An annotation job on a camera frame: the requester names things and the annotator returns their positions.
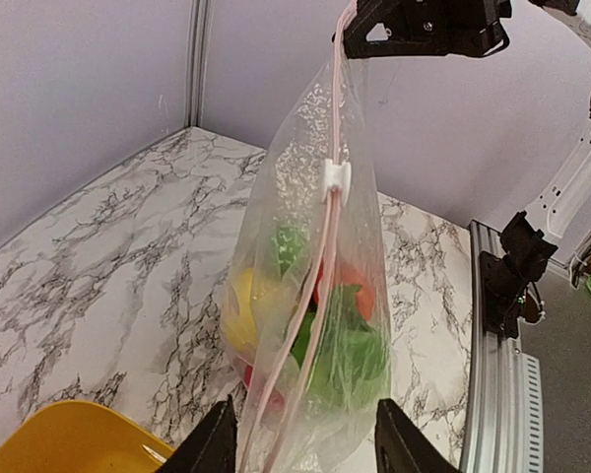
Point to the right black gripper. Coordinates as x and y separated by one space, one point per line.
424 28

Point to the green toy leafy vegetable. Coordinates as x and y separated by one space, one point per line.
351 360

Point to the clear zip top bag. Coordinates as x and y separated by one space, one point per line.
318 174

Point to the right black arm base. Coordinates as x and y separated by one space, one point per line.
504 280

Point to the yellow toy lemon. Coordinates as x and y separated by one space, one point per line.
256 307

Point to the left aluminium frame post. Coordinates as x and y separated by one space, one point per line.
197 51

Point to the front aluminium rail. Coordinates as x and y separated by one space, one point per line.
504 429

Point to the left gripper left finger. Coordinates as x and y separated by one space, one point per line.
211 446

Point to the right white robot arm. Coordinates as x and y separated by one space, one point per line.
557 205

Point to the yellow plastic basket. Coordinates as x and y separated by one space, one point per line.
81 436

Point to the orange toy carrot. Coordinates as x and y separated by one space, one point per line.
351 291

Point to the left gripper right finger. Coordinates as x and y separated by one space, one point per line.
401 447

